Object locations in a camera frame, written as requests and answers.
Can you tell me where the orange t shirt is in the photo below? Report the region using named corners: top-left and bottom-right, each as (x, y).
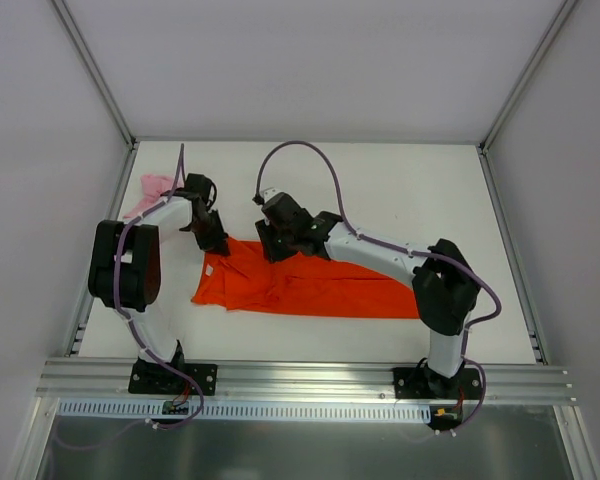
top-left (191, 238), bottom-right (419, 320)

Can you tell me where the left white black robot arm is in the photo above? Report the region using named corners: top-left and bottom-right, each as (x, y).
top-left (88, 174), bottom-right (230, 398)

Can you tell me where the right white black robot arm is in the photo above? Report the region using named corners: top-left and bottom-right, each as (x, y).
top-left (253, 188), bottom-right (481, 398)

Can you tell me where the pink t shirt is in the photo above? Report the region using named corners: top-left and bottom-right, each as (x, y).
top-left (122, 174), bottom-right (174, 219)

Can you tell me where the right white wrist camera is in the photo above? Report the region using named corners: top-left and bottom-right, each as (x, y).
top-left (260, 187), bottom-right (283, 203)

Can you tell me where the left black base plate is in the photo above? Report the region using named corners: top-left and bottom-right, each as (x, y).
top-left (127, 360), bottom-right (218, 396)

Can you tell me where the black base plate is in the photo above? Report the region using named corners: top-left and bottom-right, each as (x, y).
top-left (127, 360), bottom-right (218, 396)
top-left (392, 366), bottom-right (483, 400)

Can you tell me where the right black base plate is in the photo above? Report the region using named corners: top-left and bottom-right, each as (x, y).
top-left (392, 366), bottom-right (483, 400)

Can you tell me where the aluminium mounting rail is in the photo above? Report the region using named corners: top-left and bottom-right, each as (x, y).
top-left (35, 357), bottom-right (578, 406)

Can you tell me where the white slotted cable duct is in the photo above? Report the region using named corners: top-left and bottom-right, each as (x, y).
top-left (56, 398), bottom-right (432, 425)

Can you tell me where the left aluminium frame post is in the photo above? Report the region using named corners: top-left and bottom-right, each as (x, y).
top-left (49, 0), bottom-right (136, 149)

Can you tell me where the aluminium frame post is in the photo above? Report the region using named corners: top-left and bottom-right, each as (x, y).
top-left (49, 0), bottom-right (136, 149)
top-left (479, 0), bottom-right (580, 155)

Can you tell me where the right aluminium frame post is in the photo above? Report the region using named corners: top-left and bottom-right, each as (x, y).
top-left (479, 0), bottom-right (580, 155)

